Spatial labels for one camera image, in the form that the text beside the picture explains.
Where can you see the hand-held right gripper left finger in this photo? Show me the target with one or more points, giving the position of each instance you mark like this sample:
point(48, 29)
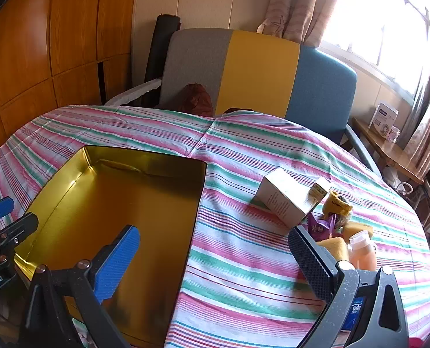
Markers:
point(117, 257)

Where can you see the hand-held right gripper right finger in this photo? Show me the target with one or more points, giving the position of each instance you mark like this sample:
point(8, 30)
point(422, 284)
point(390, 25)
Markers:
point(309, 259)

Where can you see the yellow sponge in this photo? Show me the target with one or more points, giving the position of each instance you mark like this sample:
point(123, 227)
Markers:
point(360, 229)
point(336, 248)

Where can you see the purple snack packet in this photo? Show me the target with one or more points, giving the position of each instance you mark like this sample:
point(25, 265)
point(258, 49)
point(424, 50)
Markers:
point(318, 226)

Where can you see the peach plastic bottle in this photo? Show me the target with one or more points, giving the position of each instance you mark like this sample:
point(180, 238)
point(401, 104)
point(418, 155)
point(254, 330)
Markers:
point(361, 255)

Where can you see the yellow knitted sock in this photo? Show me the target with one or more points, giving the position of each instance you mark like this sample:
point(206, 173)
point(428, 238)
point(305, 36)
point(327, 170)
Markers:
point(336, 206)

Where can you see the gold metal tin box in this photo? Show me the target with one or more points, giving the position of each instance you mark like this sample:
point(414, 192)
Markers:
point(128, 195)

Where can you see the large white carton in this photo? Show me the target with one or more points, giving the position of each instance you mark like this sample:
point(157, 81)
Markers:
point(283, 195)

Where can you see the small green yellow box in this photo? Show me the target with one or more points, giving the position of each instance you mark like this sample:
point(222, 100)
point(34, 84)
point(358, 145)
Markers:
point(319, 188)

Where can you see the striped tablecloth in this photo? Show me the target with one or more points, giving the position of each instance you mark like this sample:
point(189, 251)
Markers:
point(244, 261)

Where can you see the white plastic jug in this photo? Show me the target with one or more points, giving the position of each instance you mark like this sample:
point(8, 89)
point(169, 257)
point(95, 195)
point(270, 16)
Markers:
point(399, 185)

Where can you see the wooden side table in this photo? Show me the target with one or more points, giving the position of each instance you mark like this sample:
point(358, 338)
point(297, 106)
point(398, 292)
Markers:
point(385, 148)

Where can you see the small pink bottle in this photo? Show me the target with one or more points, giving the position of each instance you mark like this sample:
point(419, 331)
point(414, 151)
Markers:
point(394, 134)

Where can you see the white product carton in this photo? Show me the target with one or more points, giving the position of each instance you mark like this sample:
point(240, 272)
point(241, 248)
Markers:
point(381, 119)

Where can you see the wooden wardrobe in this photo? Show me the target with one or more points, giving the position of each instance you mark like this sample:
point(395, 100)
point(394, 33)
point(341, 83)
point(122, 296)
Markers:
point(37, 43)

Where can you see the brown striped curtain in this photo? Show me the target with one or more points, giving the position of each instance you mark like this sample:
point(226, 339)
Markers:
point(428, 123)

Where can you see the grey yellow blue sofa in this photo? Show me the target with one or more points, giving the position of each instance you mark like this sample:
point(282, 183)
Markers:
point(258, 72)

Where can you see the black rolled mat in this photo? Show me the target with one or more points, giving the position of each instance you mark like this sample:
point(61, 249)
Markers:
point(160, 50)

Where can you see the window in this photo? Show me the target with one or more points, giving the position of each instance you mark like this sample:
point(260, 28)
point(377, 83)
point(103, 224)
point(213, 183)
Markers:
point(378, 25)

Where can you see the beige patterned curtain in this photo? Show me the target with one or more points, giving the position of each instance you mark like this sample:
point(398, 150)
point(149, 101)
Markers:
point(302, 3)

